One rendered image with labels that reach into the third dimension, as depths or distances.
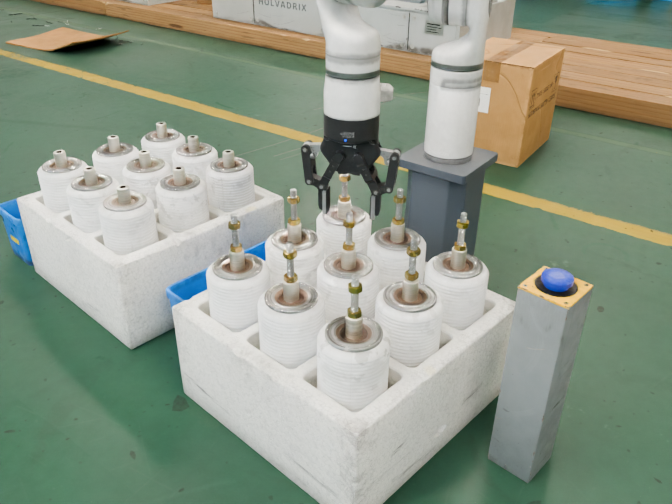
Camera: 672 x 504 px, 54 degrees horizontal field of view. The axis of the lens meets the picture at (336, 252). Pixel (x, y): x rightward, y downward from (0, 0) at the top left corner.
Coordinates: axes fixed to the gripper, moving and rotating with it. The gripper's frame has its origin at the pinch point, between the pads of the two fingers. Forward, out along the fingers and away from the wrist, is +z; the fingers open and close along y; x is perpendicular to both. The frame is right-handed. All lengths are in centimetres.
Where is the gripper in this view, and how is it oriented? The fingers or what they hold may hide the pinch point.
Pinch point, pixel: (349, 206)
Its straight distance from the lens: 94.8
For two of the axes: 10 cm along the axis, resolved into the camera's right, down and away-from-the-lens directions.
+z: -0.1, 8.6, 5.1
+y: 9.7, 1.2, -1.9
